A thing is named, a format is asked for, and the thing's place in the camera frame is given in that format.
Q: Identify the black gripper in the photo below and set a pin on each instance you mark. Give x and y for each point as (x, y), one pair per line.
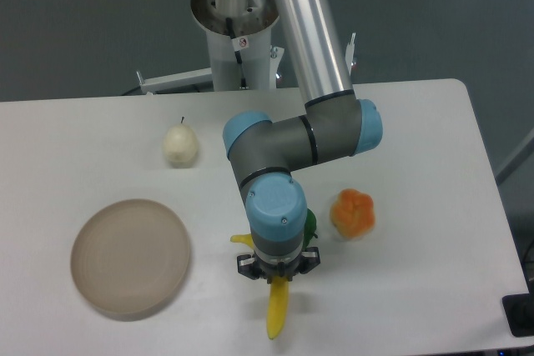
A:
(261, 265)

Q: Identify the yellow banana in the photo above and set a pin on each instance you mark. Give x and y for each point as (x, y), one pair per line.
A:
(277, 306)

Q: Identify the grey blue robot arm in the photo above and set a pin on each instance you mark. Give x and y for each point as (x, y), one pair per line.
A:
(263, 153)

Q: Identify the green bell pepper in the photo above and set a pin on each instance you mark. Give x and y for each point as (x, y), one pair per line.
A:
(309, 228)

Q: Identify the orange bell pepper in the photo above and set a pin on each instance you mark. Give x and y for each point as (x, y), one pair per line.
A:
(352, 214)

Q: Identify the beige round plate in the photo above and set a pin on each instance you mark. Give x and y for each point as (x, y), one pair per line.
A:
(130, 259)

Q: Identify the pale white pear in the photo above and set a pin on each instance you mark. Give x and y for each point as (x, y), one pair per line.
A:
(180, 145)

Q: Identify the black device at edge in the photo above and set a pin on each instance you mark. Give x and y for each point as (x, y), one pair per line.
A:
(519, 314)

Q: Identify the grey metal table leg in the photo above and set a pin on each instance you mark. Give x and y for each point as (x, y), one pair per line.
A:
(519, 154)

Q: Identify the white metal bracket left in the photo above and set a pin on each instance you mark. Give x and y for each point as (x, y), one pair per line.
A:
(174, 82)

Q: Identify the white metal bracket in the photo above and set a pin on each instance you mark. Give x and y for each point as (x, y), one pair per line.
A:
(350, 57)
(174, 82)

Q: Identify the white metal bracket right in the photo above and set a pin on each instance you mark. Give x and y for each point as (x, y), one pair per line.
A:
(350, 57)

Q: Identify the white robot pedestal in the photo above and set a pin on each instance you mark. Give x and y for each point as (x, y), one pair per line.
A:
(239, 33)

